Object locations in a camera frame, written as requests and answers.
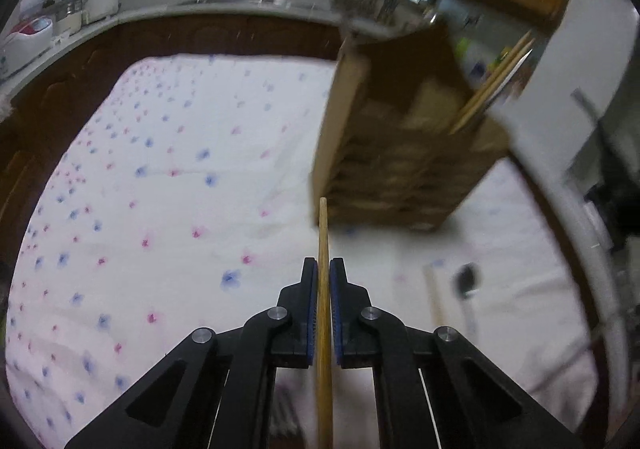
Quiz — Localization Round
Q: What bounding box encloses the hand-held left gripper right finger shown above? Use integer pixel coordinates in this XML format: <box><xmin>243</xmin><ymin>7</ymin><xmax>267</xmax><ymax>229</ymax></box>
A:
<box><xmin>330</xmin><ymin>257</ymin><xmax>586</xmax><ymax>449</ymax></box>

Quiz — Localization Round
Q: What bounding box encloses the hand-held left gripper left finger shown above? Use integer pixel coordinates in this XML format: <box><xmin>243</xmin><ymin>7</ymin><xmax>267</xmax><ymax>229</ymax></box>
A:
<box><xmin>64</xmin><ymin>257</ymin><xmax>319</xmax><ymax>449</ymax></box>

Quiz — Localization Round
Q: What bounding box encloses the wooden chopstick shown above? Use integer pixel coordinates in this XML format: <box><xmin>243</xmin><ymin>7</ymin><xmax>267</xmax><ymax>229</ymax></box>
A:
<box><xmin>461</xmin><ymin>30</ymin><xmax>534</xmax><ymax>114</ymax></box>
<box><xmin>448</xmin><ymin>39</ymin><xmax>536</xmax><ymax>135</ymax></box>
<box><xmin>316</xmin><ymin>197</ymin><xmax>334</xmax><ymax>449</ymax></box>

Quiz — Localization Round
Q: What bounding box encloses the black-headed utensil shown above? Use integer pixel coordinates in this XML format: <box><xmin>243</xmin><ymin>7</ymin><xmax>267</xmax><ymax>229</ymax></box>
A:
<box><xmin>452</xmin><ymin>262</ymin><xmax>479</xmax><ymax>336</ymax></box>

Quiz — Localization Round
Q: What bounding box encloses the wooden utensil holder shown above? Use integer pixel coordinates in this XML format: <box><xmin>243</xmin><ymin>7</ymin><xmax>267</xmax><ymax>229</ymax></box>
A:
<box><xmin>309</xmin><ymin>21</ymin><xmax>511</xmax><ymax>233</ymax></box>

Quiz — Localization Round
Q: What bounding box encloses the metal chopstick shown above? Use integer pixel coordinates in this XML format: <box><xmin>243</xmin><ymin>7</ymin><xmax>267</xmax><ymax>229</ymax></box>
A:
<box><xmin>486</xmin><ymin>50</ymin><xmax>532</xmax><ymax>106</ymax></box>

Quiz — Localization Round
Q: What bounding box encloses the floral white tablecloth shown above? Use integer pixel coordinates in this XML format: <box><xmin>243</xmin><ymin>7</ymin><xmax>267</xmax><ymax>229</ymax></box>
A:
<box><xmin>5</xmin><ymin>54</ymin><xmax>602</xmax><ymax>449</ymax></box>

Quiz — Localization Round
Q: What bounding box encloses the kitchen knife rack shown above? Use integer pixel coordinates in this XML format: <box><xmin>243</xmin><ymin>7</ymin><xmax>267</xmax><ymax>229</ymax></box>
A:
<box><xmin>375</xmin><ymin>0</ymin><xmax>407</xmax><ymax>26</ymax></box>

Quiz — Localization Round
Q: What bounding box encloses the white rice cooker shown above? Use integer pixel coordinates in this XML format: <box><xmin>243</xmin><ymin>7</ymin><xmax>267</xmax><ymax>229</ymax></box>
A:
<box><xmin>0</xmin><ymin>16</ymin><xmax>55</xmax><ymax>81</ymax></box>

